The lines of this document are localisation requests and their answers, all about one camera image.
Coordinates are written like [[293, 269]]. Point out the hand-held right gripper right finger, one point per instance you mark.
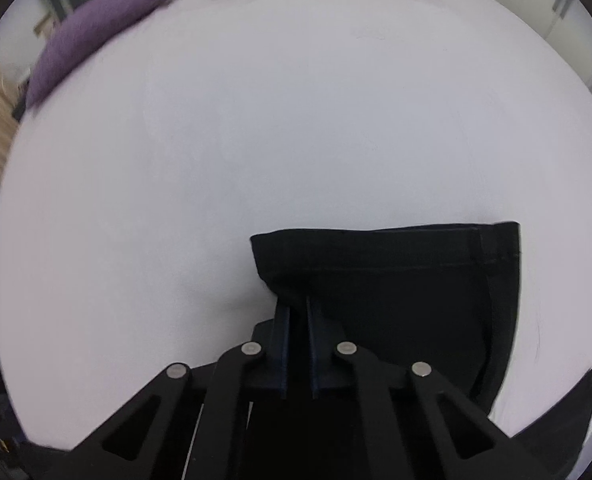
[[316, 345]]

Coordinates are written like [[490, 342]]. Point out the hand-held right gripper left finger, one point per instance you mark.
[[282, 345]]

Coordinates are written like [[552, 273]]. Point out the black pants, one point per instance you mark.
[[400, 285]]

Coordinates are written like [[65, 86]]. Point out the purple pillow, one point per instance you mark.
[[91, 35]]

